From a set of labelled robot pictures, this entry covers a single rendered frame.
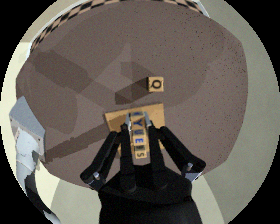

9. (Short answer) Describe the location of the tan square mat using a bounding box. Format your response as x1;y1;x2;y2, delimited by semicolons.
105;103;165;154

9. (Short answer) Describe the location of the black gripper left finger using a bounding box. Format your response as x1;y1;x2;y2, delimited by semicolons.
80;113;136;193

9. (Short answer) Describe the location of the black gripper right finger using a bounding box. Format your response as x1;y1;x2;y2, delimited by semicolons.
144;111;206;190

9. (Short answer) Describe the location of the wooden letter block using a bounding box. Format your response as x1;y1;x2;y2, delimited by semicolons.
134;145;146;159
130;111;145;130
132;129;146;146
146;77;163;92

